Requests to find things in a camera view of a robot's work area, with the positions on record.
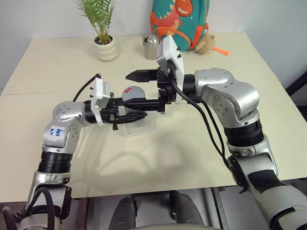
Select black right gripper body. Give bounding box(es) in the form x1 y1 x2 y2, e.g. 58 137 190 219
156 60 180 105

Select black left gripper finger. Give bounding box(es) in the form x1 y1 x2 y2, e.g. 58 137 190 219
114 97 147 110
118 113 148 124

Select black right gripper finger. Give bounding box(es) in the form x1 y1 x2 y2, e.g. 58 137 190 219
125 69 159 83
134 88 167 115

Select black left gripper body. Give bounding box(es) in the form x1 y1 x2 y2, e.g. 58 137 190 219
100 96 121 131

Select clear plastic box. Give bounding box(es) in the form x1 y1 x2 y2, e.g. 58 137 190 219
122 105 156 138

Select silver metal cup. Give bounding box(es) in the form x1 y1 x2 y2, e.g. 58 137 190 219
143 34 161 60

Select white ribbed plant pot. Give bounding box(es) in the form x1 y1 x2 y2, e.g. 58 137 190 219
93 35 120 63

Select teal dinosaur backpack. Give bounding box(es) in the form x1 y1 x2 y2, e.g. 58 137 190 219
149 0 211 52

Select green palm plant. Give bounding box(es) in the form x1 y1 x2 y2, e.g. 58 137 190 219
75 0 116 45

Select dark rounded shape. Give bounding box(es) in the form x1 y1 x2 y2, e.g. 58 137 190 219
169 190 205 226
112 195 138 230

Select thick black right wrist cable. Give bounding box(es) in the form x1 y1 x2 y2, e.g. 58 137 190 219
170 77 231 170

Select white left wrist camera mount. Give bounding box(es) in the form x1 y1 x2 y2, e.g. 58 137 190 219
90 77 114 126

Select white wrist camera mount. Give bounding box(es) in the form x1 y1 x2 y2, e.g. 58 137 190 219
90 77 114 126
156 34 186 105

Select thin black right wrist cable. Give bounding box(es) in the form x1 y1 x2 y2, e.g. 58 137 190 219
186 96 228 159

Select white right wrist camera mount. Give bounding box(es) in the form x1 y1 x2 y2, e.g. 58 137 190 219
156 34 186 105

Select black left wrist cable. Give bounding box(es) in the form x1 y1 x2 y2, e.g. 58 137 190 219
72 73 102 103

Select beige plush toy keychain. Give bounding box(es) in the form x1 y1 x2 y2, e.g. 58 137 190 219
194 33 217 56

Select orange strap tag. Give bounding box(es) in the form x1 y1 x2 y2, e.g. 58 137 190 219
212 46 231 56

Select black left shoulder cable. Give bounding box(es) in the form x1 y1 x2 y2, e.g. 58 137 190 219
0 186 56 230

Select black furniture frame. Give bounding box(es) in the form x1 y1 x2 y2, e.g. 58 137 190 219
284 69 307 97

